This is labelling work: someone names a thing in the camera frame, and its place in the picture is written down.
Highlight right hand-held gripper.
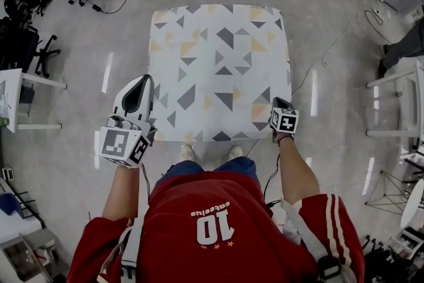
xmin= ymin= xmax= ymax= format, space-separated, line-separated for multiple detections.
xmin=269 ymin=96 xmax=300 ymax=143

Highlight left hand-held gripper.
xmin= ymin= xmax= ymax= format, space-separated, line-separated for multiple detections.
xmin=94 ymin=74 xmax=158 ymax=169

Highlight white cloth with triangle pattern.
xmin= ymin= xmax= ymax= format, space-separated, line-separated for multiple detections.
xmin=147 ymin=3 xmax=293 ymax=142

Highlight person's right forearm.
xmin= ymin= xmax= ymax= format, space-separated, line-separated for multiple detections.
xmin=277 ymin=139 xmax=321 ymax=206

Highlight person's left forearm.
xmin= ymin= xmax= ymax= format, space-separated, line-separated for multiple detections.
xmin=101 ymin=164 xmax=142 ymax=221

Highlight person's right white shoe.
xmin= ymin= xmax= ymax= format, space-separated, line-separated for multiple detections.
xmin=227 ymin=145 xmax=244 ymax=162

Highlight person's white shoe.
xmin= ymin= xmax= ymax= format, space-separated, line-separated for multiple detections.
xmin=180 ymin=144 xmax=195 ymax=162
xmin=227 ymin=145 xmax=244 ymax=162

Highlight person's left white shoe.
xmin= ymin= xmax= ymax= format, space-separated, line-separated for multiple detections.
xmin=180 ymin=144 xmax=195 ymax=162

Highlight person's blue shorts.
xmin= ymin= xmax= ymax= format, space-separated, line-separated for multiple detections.
xmin=155 ymin=156 xmax=259 ymax=192

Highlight white metal-leg table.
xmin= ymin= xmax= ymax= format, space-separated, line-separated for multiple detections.
xmin=366 ymin=59 xmax=424 ymax=139

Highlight person's red jersey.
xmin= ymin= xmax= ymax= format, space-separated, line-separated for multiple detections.
xmin=66 ymin=170 xmax=365 ymax=283

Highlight white desk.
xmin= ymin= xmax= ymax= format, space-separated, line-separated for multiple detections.
xmin=0 ymin=68 xmax=68 ymax=134

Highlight white power strip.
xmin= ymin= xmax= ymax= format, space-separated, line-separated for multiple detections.
xmin=372 ymin=7 xmax=386 ymax=27

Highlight small white socket box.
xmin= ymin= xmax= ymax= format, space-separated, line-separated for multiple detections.
xmin=1 ymin=167 xmax=17 ymax=182

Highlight blue chair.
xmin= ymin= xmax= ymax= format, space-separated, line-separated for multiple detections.
xmin=0 ymin=180 xmax=46 ymax=229

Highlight white floor cable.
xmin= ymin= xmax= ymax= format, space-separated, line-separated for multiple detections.
xmin=291 ymin=19 xmax=356 ymax=94

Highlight grey harness strap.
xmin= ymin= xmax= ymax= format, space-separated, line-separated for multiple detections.
xmin=120 ymin=217 xmax=146 ymax=270
xmin=280 ymin=198 xmax=342 ymax=281

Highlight round white wire-base table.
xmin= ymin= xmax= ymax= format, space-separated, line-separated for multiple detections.
xmin=364 ymin=170 xmax=424 ymax=230

